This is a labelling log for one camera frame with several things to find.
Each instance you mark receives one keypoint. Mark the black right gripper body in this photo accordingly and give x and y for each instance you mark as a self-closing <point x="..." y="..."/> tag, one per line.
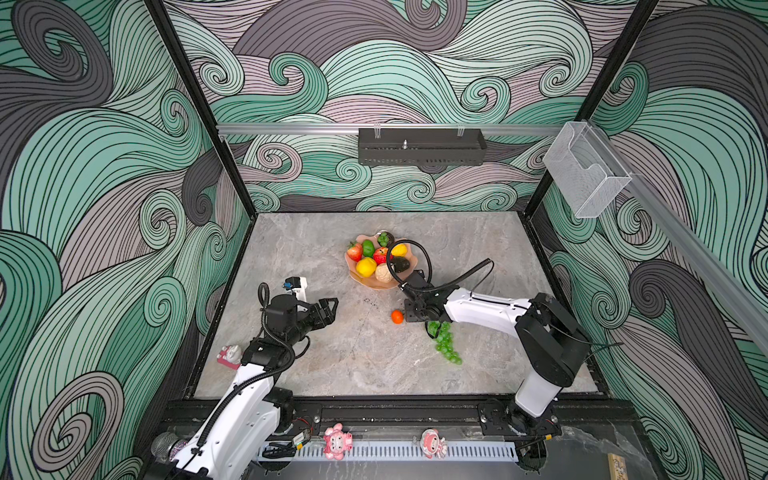
<point x="414" y="312"/>

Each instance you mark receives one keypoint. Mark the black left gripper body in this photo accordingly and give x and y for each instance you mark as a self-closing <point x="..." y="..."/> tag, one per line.
<point x="311" y="320"/>

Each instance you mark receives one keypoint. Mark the dark avocado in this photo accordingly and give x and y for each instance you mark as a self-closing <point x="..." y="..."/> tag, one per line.
<point x="400" y="264"/>

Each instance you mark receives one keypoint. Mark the pink scalloped fruit bowl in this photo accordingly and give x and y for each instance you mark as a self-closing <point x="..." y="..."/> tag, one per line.
<point x="371" y="282"/>

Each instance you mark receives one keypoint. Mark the cream fake garlic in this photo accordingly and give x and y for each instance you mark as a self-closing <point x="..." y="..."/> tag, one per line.
<point x="382" y="274"/>

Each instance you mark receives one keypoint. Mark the yellow lemon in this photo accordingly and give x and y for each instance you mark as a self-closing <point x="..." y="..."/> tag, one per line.
<point x="366" y="267"/>

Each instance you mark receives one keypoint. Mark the yellow pear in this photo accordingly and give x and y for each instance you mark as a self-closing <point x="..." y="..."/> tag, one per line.
<point x="399" y="250"/>

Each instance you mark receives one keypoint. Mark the red fake apple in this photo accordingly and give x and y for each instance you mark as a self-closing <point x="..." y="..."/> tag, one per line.
<point x="380" y="255"/>

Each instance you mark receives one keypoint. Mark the green lime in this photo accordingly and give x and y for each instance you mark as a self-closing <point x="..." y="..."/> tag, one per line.
<point x="368" y="248"/>

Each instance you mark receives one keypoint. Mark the dark brown mangosteen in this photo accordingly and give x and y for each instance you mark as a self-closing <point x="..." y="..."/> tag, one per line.
<point x="385" y="239"/>

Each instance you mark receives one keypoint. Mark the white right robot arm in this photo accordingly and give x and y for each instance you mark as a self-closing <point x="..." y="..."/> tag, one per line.
<point x="554" y="342"/>

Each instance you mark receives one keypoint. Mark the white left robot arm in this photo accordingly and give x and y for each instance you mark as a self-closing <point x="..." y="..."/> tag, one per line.
<point x="253" y="408"/>

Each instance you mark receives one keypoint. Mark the orange tomato left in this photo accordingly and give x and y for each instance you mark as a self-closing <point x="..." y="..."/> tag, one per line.
<point x="397" y="317"/>

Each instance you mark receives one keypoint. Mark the green grape bunch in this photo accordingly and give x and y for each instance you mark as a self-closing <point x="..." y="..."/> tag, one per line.
<point x="441" y="334"/>

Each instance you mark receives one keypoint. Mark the white figurine on pink base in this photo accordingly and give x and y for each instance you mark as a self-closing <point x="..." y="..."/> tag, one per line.
<point x="230" y="356"/>

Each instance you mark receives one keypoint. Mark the pink cat toy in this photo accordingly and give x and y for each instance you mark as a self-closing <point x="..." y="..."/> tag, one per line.
<point x="337" y="442"/>

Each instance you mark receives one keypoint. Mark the pink haired doll toy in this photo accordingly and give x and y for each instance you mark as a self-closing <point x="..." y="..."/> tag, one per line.
<point x="432" y="445"/>

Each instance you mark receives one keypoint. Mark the glitter purple cylinder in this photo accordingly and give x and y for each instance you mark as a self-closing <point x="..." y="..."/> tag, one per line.
<point x="165" y="446"/>

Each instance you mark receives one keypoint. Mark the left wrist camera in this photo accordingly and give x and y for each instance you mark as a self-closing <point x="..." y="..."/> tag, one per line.
<point x="296" y="285"/>

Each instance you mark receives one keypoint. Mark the white slotted cable duct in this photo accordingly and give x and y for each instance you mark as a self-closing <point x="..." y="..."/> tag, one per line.
<point x="402" y="451"/>

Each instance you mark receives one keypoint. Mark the black wall tray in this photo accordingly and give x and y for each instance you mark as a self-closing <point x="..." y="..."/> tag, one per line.
<point x="430" y="147"/>

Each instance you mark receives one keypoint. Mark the black corner frame post left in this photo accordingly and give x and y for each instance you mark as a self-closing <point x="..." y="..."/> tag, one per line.
<point x="174" y="47"/>

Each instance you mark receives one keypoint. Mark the black corner frame post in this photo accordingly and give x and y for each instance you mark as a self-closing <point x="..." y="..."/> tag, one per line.
<point x="174" y="47"/>
<point x="616" y="58"/>

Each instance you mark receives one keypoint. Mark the clear acrylic wall box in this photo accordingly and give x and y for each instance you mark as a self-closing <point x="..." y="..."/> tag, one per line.
<point x="588" y="171"/>

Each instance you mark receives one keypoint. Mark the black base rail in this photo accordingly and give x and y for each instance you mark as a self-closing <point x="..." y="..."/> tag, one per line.
<point x="489" y="415"/>

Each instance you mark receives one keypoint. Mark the aluminium rail back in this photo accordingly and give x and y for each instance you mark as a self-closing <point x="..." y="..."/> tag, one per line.
<point x="303" y="128"/>

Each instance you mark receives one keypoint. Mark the aluminium rail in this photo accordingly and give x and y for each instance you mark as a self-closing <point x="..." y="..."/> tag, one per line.
<point x="662" y="191"/>
<point x="303" y="128"/>

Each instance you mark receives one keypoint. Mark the black corner frame post right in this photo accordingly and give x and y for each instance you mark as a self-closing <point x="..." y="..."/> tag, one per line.
<point x="616" y="58"/>

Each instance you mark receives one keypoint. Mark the aluminium rail right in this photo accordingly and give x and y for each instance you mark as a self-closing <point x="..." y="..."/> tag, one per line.
<point x="662" y="191"/>

